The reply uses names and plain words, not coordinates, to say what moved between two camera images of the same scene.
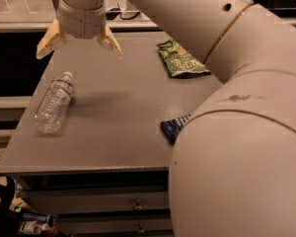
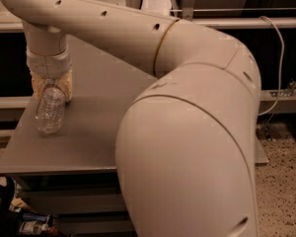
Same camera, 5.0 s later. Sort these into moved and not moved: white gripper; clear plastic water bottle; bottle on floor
Moved: white gripper
Not moved: bottle on floor; clear plastic water bottle
